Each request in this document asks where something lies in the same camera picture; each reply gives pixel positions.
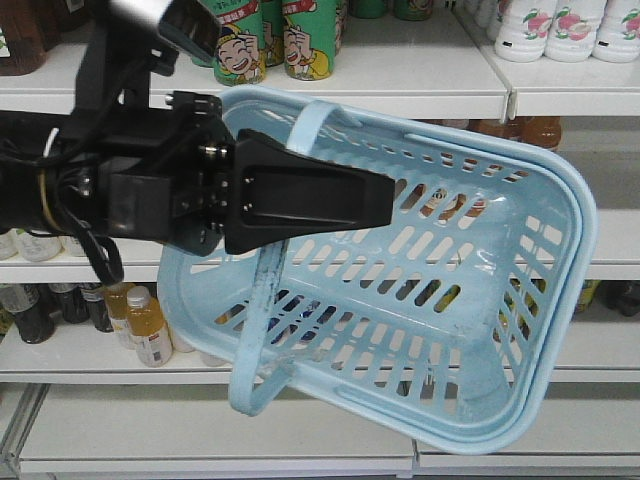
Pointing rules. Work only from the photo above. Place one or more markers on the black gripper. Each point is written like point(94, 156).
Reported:
point(156, 183)

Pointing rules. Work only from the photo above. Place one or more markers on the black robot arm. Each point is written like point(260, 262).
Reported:
point(49, 174)

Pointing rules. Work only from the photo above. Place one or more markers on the orange C100 juice bottle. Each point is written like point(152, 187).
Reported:
point(543, 131)

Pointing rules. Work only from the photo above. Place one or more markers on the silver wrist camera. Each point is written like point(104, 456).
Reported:
point(188, 26)

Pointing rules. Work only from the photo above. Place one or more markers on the dark tea bottle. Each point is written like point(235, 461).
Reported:
point(24, 303)
point(92, 294)
point(72, 305)

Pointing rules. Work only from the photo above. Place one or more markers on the light blue plastic basket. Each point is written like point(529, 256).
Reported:
point(444, 325)

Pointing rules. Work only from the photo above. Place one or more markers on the white peach drink bottle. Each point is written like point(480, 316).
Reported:
point(573, 30)
point(524, 29)
point(617, 39)

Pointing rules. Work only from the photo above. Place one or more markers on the green cartoon drink can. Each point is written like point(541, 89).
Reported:
point(309, 39)
point(239, 56)

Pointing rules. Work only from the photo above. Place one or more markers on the orange vitamin drink bottle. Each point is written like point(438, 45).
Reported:
point(148, 327)
point(115, 298)

